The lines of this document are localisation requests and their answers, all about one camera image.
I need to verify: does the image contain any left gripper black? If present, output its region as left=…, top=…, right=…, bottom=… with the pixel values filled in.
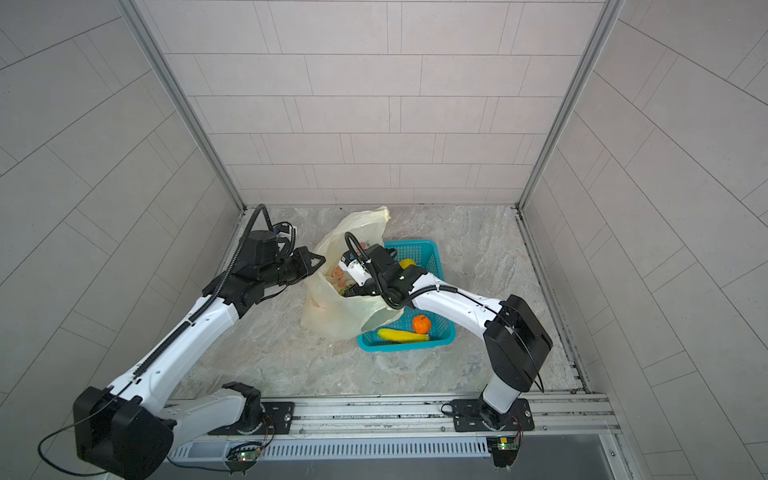
left=257, top=247, right=328, bottom=290

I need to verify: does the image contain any orange tangerine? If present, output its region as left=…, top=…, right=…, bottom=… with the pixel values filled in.
left=411, top=315, right=432, bottom=335

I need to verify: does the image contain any cream plastic bag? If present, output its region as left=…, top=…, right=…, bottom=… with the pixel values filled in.
left=301, top=206, right=403, bottom=340

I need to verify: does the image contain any yellow banana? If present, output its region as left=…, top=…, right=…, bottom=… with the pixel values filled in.
left=376, top=328, right=430, bottom=343

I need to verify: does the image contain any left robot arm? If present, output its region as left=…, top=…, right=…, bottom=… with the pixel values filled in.
left=73, top=223, right=325, bottom=479

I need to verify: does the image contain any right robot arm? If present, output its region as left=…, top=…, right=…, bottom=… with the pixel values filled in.
left=338, top=233, right=553, bottom=430

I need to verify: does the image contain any teal plastic basket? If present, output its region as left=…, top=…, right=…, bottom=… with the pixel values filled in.
left=357, top=239, right=457, bottom=352

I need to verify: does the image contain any right circuit board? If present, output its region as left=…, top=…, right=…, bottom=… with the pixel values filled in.
left=486, top=436, right=521, bottom=468

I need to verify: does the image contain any circuit board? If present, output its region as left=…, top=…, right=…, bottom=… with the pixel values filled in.
left=225, top=441, right=263, bottom=472
left=486, top=436, right=521, bottom=468

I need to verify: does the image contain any left circuit board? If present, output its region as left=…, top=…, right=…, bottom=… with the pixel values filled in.
left=225, top=441, right=263, bottom=472

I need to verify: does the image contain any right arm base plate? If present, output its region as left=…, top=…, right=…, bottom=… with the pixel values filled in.
left=441, top=398, right=535, bottom=433

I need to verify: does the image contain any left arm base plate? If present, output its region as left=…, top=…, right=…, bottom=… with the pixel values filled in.
left=208, top=401, right=295, bottom=436

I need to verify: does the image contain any aluminium mounting rail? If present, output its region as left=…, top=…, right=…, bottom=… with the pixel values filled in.
left=161, top=392, right=619, bottom=442

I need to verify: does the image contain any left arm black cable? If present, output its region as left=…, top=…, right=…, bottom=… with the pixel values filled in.
left=37, top=383, right=127, bottom=478

